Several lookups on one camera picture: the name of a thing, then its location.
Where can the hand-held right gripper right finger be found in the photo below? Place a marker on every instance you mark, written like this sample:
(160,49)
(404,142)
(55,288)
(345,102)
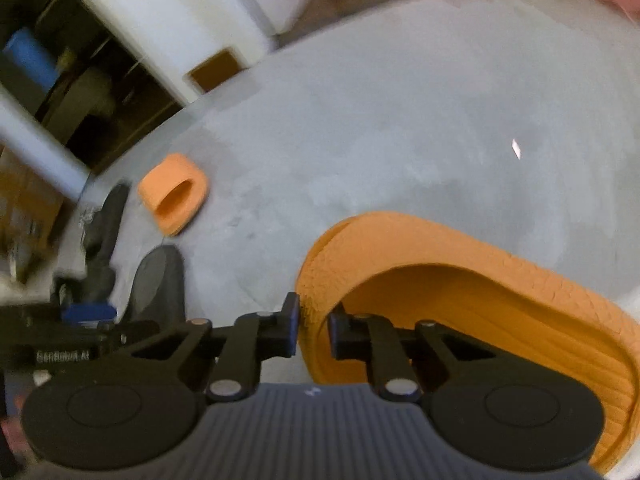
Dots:
(340,337)

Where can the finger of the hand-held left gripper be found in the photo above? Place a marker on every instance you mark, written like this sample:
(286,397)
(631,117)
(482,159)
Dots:
(87,312)

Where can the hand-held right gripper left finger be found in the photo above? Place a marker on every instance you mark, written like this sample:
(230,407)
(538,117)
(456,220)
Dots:
(295,327)

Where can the dark grey plain slipper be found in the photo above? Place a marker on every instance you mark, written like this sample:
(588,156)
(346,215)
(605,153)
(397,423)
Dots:
(160,280)

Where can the black slipper with silver charms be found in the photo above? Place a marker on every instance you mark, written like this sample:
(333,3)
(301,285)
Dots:
(107,225)

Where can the orange slipper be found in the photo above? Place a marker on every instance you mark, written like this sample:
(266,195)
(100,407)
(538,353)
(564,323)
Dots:
(172,172)
(450,250)

